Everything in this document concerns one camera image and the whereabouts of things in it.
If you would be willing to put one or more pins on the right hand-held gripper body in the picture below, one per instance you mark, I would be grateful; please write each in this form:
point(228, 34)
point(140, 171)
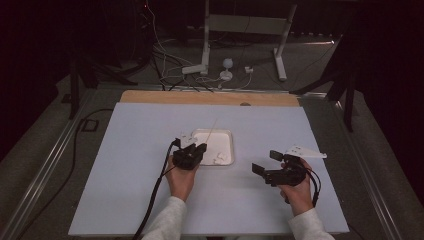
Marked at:
point(286, 176)

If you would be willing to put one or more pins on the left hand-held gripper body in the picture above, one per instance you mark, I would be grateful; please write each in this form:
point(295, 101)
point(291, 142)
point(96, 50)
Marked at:
point(185, 160)

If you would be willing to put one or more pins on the cluster of white marshmallows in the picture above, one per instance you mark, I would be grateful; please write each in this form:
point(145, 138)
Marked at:
point(220, 156)

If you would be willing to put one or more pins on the white square tray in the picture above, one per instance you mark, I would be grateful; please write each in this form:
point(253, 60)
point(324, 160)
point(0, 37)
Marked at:
point(220, 141)

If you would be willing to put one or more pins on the wooden skewer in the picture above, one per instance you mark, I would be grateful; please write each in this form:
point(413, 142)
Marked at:
point(211, 131)

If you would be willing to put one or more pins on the person's left hand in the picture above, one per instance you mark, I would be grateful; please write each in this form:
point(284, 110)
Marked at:
point(180, 183)

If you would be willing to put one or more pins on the person's right hand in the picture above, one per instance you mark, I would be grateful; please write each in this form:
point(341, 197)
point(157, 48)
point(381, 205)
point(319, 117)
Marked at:
point(300, 196)

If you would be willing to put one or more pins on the white table sheet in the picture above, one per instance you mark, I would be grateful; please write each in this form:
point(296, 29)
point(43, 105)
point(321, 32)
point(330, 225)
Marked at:
point(133, 166)

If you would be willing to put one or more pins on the wooden table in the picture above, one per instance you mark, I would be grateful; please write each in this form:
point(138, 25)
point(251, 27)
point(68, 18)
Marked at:
point(183, 97)

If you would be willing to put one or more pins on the white power strip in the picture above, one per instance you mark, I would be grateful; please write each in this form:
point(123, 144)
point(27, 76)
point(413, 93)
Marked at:
point(193, 69)

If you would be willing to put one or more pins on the black tripod stand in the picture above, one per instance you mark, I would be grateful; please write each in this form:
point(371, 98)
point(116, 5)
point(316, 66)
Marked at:
point(349, 106)
point(74, 90)

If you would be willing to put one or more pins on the white plug adapter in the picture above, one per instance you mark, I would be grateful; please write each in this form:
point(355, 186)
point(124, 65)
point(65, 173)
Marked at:
point(248, 69)

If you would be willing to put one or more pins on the white round device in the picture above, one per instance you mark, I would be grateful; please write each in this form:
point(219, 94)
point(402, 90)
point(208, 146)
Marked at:
point(227, 63)

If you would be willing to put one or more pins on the black square floor plate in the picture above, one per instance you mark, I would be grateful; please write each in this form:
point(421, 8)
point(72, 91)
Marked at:
point(90, 125)

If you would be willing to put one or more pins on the white metal stand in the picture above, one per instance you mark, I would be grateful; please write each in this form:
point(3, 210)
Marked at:
point(246, 24)

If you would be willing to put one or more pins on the metal floor rail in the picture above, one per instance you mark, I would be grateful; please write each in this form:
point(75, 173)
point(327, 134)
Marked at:
point(380, 196)
point(42, 173)

